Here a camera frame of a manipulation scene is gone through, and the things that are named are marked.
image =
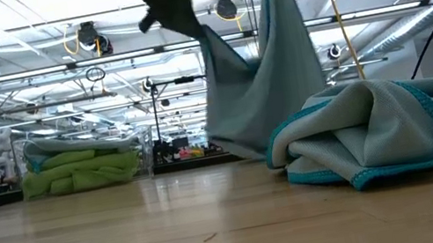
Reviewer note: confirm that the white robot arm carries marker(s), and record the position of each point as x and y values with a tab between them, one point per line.
2	146

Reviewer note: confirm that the clear plastic bin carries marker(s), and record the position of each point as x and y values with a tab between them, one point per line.
148	151

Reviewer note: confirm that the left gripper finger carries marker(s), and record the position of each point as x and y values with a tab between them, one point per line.
187	21

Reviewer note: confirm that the light blue microfiber towel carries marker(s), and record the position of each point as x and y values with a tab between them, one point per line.
68	144
274	93
379	133

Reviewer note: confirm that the distant cluttered workbench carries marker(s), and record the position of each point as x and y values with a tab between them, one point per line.
181	150

